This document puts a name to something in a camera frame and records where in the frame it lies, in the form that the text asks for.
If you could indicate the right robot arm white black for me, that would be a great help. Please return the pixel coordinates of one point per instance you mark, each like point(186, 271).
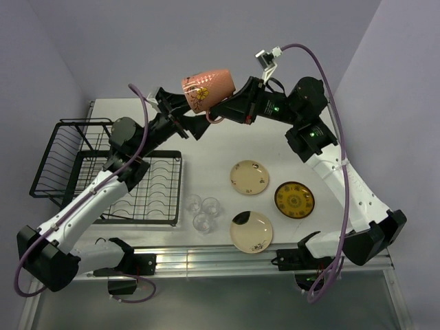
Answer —
point(369, 225)

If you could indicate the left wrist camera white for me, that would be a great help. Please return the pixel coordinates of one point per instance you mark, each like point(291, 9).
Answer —
point(153, 100)

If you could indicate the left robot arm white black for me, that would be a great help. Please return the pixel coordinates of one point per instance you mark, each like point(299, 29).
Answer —
point(48, 252)

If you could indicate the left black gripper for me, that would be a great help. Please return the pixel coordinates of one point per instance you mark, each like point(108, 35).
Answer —
point(174, 107)

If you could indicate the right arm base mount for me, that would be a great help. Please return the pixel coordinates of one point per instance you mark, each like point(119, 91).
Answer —
point(292, 259)

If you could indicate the cream plate lower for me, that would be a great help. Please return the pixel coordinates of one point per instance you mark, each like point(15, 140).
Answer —
point(251, 232)

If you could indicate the clear glass cup front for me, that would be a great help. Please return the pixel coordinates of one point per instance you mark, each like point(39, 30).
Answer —
point(202, 223)

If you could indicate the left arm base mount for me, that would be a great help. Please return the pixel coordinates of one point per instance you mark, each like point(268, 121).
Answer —
point(123, 283)

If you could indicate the clear glass cup left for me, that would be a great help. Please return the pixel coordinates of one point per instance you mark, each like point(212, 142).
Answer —
point(193, 204)

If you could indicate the cream plate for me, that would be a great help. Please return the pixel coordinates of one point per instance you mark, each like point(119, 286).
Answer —
point(251, 232)
point(249, 177)

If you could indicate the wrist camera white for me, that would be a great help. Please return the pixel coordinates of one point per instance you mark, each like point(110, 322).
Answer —
point(153, 100)
point(267, 61)

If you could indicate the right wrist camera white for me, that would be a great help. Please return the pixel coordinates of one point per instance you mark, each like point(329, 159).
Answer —
point(267, 61)

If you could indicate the black yellow ornate plate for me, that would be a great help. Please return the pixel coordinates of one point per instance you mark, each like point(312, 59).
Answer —
point(294, 200)

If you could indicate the clear glass cup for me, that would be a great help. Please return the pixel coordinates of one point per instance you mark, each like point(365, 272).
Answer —
point(193, 204)
point(210, 206)
point(202, 223)

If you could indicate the clear glass cup right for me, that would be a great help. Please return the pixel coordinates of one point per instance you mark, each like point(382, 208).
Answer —
point(210, 206)

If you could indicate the aluminium rail frame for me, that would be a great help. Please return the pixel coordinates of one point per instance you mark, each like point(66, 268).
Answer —
point(74, 152)

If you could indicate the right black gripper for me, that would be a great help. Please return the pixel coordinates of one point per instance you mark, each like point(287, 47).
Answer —
point(241, 106)

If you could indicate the large pink flower mug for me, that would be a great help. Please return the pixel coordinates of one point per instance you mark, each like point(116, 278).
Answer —
point(206, 89)

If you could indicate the cream plate upper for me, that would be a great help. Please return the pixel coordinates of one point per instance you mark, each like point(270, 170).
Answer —
point(249, 177)

